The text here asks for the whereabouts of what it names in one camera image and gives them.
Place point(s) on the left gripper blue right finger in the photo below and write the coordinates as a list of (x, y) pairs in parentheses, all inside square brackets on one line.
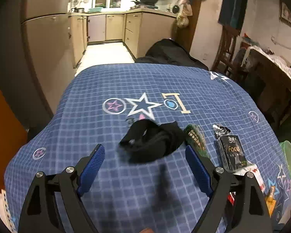
[(200, 173)]

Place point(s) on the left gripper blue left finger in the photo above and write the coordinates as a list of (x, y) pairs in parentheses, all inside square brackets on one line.
[(88, 168)]

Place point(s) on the black face product packet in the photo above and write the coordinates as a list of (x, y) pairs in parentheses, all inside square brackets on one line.
[(230, 149)]

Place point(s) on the dark green snack packet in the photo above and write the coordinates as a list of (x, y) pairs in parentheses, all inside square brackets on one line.
[(195, 138)]

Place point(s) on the black cloth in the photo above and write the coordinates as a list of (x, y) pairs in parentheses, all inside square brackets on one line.
[(147, 141)]

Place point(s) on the yellow snack box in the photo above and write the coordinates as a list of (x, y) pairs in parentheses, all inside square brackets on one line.
[(270, 201)]

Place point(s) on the kitchen counter cabinets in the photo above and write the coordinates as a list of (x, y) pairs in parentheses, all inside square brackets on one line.
[(137, 29)]

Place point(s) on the blue star-patterned tablecloth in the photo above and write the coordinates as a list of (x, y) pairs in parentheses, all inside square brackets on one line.
[(98, 107)]

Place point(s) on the orange wooden cabinet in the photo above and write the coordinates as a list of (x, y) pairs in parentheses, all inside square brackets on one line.
[(12, 136)]

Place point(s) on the dark wooden dining table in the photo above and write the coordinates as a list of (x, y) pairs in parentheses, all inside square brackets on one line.
[(270, 88)]

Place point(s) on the dark wooden chair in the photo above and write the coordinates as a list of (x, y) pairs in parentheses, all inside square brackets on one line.
[(226, 51)]

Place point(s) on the black bag on floor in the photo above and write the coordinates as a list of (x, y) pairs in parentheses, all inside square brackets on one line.
[(167, 51)]

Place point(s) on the grey refrigerator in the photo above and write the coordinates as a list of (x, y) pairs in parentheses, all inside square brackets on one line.
[(36, 63)]

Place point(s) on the white cloth on table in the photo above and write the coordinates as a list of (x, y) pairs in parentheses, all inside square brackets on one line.
[(277, 60)]

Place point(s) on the black wok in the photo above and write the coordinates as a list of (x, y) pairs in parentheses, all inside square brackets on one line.
[(146, 2)]

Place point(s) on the framed wall picture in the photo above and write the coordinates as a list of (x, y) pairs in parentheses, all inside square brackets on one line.
[(284, 13)]

